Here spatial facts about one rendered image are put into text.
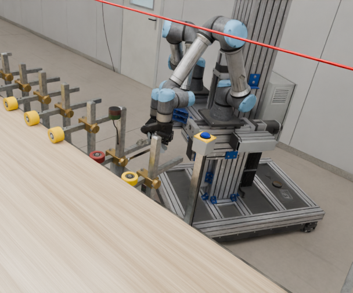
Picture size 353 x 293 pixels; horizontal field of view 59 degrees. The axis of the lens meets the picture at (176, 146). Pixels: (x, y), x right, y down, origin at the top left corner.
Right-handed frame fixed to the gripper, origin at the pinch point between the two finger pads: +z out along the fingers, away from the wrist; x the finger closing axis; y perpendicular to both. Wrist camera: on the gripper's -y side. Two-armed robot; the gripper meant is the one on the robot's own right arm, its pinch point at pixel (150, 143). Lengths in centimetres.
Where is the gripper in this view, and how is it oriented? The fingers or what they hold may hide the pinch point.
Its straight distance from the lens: 198.6
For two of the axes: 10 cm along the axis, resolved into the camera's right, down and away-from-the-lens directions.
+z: -1.3, 8.6, 5.0
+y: 6.3, -3.2, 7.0
